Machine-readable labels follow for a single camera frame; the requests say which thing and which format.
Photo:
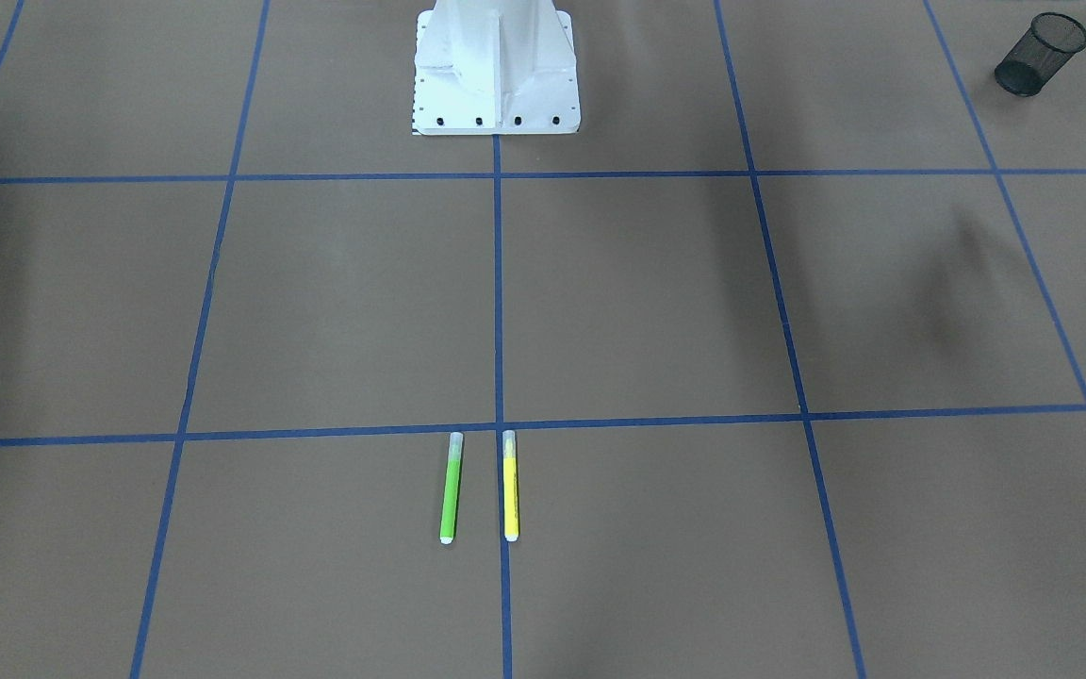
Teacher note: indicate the green highlighter pen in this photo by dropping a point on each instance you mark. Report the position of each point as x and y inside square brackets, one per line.
[451, 489]

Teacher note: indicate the solid black pen cup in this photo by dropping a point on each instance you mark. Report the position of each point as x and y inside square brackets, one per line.
[1050, 41]

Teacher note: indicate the yellow highlighter pen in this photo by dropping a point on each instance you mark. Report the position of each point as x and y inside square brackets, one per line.
[511, 522]

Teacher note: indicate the white camera pillar base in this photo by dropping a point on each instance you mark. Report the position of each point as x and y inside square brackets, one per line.
[495, 68]

